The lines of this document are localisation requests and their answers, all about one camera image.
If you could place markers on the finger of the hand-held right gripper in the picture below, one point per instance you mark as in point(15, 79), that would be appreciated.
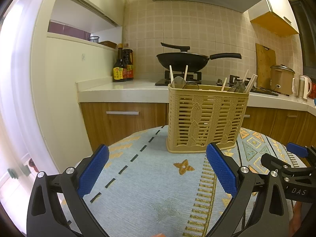
point(297, 149)
point(274, 161)

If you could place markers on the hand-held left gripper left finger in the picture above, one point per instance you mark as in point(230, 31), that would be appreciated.
point(92, 170)

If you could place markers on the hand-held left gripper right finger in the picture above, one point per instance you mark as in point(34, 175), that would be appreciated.
point(222, 170)

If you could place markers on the beige plastic utensil basket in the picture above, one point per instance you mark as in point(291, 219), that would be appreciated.
point(197, 118)

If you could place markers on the person's right forearm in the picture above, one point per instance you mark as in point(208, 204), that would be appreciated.
point(298, 214)

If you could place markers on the patterned blue tablecloth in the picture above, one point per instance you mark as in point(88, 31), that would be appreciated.
point(148, 190)

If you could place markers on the red container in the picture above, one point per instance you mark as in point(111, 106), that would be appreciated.
point(314, 88)

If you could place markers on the white electric kettle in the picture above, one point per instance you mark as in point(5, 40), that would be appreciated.
point(303, 86)

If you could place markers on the beige rice cooker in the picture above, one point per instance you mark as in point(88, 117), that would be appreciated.
point(281, 79)

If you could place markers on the wooden cutting board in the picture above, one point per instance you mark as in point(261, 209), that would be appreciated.
point(265, 64)

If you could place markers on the yellow label soy sauce bottle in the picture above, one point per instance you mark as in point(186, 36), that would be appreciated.
point(118, 74)

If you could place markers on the red label sauce bottle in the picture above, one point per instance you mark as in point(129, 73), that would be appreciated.
point(129, 72)

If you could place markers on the black glass gas stove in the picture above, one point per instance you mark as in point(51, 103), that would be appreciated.
point(161, 82)

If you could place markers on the dark window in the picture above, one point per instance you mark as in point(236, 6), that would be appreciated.
point(306, 42)

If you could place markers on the white door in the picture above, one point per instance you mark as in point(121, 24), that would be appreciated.
point(14, 91)

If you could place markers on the black wok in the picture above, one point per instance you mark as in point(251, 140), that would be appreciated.
point(182, 61)

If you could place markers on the brown wooden box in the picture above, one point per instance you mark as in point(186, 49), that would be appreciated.
point(108, 44)

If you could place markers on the small black mesh cup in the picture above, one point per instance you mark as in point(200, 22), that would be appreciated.
point(93, 39)

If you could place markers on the wall cabinet orange underside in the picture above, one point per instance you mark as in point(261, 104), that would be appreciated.
point(274, 19)

